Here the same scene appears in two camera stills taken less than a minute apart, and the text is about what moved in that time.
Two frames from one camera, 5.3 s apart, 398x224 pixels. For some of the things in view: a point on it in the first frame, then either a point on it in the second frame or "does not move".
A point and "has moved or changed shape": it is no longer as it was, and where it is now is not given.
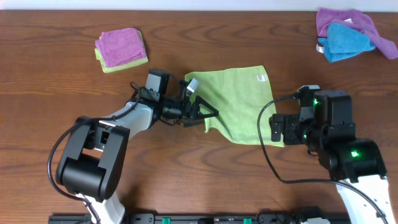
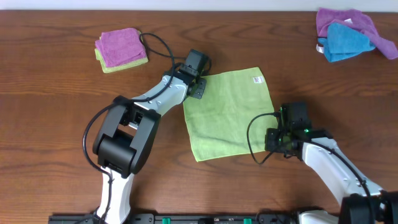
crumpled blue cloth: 342,42 does not move
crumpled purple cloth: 357,21 does not move
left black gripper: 189,111 → 199,88
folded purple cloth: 120,46 does not move
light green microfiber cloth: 238,94 has moved or changed shape
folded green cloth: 109,69 does not move
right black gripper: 286,129 → 273,140
